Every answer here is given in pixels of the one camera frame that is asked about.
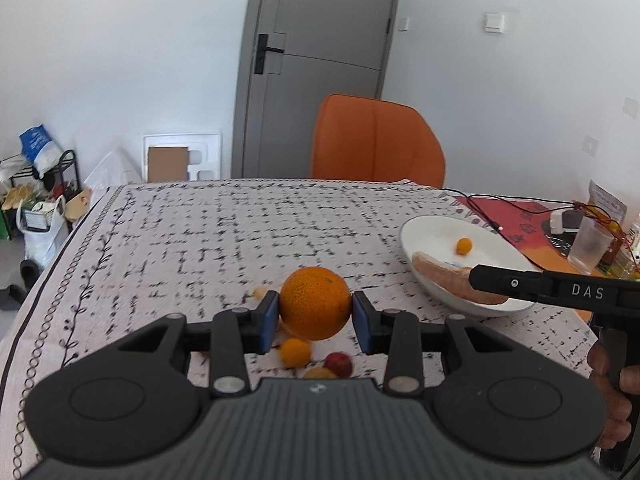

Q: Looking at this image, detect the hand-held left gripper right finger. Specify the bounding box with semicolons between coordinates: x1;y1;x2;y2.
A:
351;290;513;395

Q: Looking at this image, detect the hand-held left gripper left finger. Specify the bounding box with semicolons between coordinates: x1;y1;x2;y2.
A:
115;290;281;400

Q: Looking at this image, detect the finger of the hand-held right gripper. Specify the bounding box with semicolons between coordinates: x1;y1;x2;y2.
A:
469;263;546;307

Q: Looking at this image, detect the small red fruit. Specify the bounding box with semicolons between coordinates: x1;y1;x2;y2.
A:
324;352;353;378

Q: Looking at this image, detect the large orange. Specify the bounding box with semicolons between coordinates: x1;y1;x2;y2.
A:
278;266;353;342

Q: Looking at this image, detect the white plate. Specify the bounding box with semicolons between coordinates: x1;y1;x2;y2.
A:
399;215;543;317

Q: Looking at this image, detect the person's right hand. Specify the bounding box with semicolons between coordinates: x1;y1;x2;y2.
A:
587;341;640;452

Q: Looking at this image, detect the clear plastic cup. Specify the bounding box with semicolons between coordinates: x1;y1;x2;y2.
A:
567;216;615;275

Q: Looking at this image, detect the orange and red mat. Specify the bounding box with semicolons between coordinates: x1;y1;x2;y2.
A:
452;195;640;326

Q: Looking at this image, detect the white charger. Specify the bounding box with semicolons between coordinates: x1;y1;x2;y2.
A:
550;208;586;235

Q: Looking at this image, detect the white patterned tablecloth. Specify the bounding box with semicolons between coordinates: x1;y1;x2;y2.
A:
0;178;601;480

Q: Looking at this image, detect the white foam packing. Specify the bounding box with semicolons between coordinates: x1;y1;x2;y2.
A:
142;132;222;182

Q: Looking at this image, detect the orange chair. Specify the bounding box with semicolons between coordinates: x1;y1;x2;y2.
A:
310;94;447;190

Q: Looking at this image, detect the brown cardboard piece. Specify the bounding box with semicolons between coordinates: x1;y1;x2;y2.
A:
147;146;190;181

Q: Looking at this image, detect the translucent plastic bag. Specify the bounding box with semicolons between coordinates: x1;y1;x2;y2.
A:
82;147;143;193

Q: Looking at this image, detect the grey door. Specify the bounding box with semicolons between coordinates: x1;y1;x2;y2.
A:
232;0;405;181

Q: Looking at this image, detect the white shopping bag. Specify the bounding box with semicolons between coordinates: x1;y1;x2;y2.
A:
17;195;68;268

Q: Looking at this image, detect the black metal rack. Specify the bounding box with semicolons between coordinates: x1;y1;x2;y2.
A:
0;150;83;241

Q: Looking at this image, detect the black shoe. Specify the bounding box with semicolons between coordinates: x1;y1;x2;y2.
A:
0;260;41;311

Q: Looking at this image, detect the blue and white bag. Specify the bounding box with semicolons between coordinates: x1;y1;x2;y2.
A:
19;125;63;173

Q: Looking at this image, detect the black cable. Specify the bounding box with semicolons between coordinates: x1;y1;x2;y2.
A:
440;187;576;212
465;195;546;271

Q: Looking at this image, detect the black door handle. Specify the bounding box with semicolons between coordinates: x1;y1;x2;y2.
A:
254;34;285;75

